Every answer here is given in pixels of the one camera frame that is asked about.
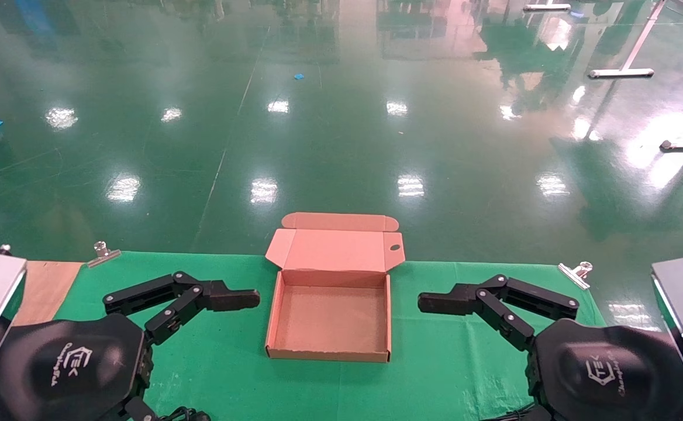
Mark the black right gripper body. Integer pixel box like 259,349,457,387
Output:
527,319,683,421

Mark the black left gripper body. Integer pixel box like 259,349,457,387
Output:
0,314,154,421

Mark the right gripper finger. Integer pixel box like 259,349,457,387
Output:
520,403,553,421
418,274,580,353

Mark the brown cardboard mailer box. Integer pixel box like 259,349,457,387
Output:
265,212,405,363

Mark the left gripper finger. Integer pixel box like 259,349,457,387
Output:
103,271,261,347
120,396,164,421

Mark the green table cloth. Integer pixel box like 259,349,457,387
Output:
55,251,608,421

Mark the silver binder clip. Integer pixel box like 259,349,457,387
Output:
87,241,122,268
558,261,594,291

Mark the white metal table frame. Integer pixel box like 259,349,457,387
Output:
588,0,683,79

